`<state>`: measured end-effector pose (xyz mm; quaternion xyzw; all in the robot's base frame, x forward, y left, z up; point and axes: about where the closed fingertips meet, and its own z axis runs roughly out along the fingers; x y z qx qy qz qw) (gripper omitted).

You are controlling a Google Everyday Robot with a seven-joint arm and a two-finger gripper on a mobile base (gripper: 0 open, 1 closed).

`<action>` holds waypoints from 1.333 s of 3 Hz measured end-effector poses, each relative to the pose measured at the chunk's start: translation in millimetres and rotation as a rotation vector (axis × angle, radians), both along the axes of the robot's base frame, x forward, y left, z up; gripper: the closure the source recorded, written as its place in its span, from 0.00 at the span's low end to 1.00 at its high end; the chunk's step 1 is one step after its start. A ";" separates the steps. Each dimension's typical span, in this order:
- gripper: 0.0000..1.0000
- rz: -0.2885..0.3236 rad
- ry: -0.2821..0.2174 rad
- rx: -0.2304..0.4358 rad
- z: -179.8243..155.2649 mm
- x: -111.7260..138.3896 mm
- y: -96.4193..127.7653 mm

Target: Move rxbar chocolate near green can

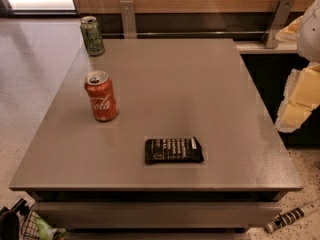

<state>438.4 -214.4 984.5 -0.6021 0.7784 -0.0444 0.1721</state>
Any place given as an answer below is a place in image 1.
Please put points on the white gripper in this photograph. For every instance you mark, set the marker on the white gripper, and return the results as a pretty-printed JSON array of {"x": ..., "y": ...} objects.
[{"x": 310, "y": 34}]

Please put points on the black object bottom left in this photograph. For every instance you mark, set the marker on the black object bottom left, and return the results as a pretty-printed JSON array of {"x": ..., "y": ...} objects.
[{"x": 9, "y": 220}]

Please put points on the metal wall bracket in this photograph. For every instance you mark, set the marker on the metal wall bracket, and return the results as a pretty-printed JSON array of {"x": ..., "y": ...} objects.
[
  {"x": 278, "y": 21},
  {"x": 128, "y": 19}
]

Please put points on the left metal wall bracket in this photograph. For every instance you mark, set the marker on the left metal wall bracket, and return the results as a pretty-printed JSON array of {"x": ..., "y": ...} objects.
[{"x": 128, "y": 19}]

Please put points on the red Coca-Cola can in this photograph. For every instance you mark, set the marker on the red Coca-Cola can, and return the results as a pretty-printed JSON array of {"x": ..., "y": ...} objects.
[{"x": 99, "y": 88}]

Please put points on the green soda can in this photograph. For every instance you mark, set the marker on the green soda can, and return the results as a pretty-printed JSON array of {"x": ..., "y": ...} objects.
[{"x": 91, "y": 36}]

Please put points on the green bag in basket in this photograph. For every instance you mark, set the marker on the green bag in basket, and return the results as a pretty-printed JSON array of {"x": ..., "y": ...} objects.
[{"x": 46, "y": 232}]

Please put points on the black RXBAR chocolate bar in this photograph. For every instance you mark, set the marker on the black RXBAR chocolate bar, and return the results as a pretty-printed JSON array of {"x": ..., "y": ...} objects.
[{"x": 173, "y": 150}]

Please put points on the right metal wall bracket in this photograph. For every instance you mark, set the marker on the right metal wall bracket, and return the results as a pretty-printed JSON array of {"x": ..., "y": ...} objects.
[{"x": 278, "y": 21}]

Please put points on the black wire basket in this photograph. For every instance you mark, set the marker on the black wire basket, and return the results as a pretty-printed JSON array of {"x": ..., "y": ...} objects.
[{"x": 28, "y": 228}]

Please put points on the striped black white tube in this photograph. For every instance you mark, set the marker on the striped black white tube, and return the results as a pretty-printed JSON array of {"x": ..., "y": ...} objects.
[{"x": 290, "y": 217}]

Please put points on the grey drawer front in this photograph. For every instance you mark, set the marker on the grey drawer front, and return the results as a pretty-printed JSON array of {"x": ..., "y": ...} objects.
[{"x": 156, "y": 215}]

